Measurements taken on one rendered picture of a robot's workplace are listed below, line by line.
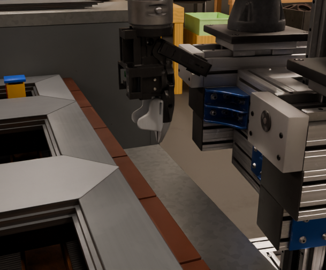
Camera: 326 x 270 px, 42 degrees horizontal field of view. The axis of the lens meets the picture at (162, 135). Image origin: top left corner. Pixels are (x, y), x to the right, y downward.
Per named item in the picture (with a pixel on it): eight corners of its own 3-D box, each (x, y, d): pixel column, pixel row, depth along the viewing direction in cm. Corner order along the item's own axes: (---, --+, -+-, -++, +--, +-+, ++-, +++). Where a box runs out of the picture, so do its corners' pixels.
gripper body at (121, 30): (118, 92, 78) (115, 24, 73) (163, 88, 80) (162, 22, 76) (130, 104, 71) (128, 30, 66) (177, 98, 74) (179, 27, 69)
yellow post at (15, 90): (14, 145, 131) (6, 85, 123) (14, 140, 135) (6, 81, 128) (31, 143, 132) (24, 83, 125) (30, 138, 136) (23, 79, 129)
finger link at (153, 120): (135, 145, 78) (133, 96, 75) (165, 141, 80) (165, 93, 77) (139, 151, 76) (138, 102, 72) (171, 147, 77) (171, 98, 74)
